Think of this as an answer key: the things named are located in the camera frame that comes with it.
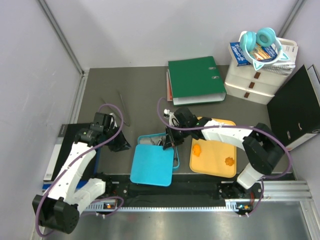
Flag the black notebook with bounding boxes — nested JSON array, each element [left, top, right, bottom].
[[42, 123, 100, 190]]

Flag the teal cat ear headphones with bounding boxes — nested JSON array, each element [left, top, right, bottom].
[[239, 27, 290, 71]]

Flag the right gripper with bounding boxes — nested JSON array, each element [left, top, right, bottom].
[[163, 123, 190, 151]]

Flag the blue cookie tin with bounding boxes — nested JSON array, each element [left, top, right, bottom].
[[137, 132, 180, 172]]

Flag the spiral notebook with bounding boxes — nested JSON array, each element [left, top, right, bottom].
[[269, 64, 296, 76]]

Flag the blue white book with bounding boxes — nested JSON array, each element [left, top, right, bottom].
[[228, 42, 277, 67]]

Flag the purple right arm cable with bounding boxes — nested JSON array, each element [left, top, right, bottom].
[[156, 96, 293, 216]]

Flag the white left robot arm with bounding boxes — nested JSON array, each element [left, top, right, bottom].
[[32, 112, 131, 237]]

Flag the green ring binder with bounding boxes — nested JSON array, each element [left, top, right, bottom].
[[168, 56, 227, 106]]

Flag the blue tin lid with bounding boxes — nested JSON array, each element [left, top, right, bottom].
[[130, 144, 174, 187]]

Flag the metal serving tongs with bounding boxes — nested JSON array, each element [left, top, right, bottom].
[[107, 89, 131, 127]]

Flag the orange fish shaped cookie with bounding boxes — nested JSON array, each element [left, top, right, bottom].
[[192, 144, 202, 157]]

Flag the orange flower shaped cookie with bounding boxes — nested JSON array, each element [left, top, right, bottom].
[[224, 157, 236, 167]]

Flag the black ring binder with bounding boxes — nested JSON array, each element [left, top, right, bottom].
[[267, 65, 320, 151]]

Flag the yellow plastic tray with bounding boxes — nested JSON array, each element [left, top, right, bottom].
[[189, 116, 238, 179]]

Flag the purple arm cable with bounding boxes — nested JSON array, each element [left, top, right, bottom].
[[35, 103, 125, 238], [156, 96, 293, 216]]

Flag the red folder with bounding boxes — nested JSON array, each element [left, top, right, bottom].
[[166, 69, 173, 102]]

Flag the white drawer unit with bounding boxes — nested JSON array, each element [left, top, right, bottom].
[[224, 38, 299, 105]]

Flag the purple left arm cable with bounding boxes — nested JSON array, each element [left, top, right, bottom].
[[35, 103, 125, 238]]

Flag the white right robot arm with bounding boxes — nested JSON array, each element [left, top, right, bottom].
[[163, 107, 285, 198]]

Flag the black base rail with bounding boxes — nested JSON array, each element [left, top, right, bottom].
[[106, 173, 262, 208]]

